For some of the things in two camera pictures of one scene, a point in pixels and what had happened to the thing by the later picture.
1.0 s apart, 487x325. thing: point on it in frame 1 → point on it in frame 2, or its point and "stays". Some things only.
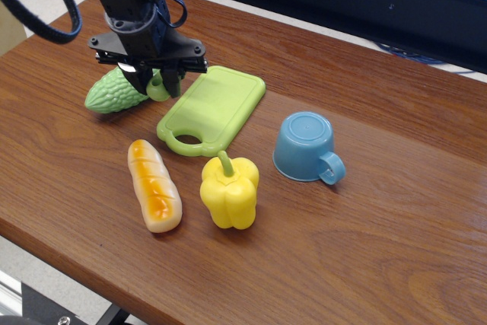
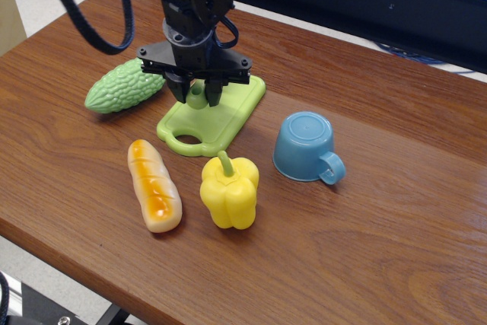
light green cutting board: x=213 y=107 stays
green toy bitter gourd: x=113 y=92 stays
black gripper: x=138 y=36 → x=181 y=62
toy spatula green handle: x=155 y=88 → x=196 y=97
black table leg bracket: x=39 y=306 stays
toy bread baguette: x=157 y=193 stays
